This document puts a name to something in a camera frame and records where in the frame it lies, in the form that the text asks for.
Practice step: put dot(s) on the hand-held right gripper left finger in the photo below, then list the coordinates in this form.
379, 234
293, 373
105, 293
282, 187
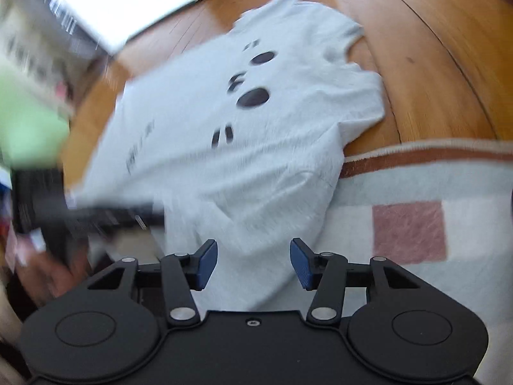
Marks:
207, 266

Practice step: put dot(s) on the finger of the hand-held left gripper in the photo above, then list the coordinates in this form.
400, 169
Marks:
120, 213

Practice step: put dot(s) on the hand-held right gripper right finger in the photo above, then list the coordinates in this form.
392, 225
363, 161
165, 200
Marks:
302, 264

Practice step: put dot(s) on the grey face print t-shirt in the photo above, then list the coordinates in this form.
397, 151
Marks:
240, 160

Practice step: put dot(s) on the person's left hand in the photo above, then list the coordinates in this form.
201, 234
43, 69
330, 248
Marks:
44, 278

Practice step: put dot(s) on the green cloth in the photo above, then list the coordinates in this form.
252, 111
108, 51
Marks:
28, 128

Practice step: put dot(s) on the pink object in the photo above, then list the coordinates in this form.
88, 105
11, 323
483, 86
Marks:
62, 89

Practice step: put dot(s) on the checkered rug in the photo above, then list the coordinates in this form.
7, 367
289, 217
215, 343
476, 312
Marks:
400, 184

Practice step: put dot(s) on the white shelf unit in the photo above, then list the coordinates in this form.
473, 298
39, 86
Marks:
32, 48

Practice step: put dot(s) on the white door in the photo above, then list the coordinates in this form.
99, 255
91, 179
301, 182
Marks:
120, 0

